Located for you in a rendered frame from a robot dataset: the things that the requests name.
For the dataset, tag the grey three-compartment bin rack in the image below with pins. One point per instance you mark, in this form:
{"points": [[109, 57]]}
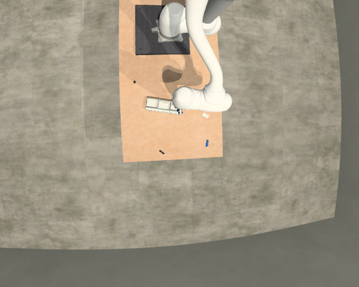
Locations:
{"points": [[164, 106]]}

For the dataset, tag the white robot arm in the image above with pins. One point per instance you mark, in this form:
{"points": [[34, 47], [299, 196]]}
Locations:
{"points": [[198, 18]]}

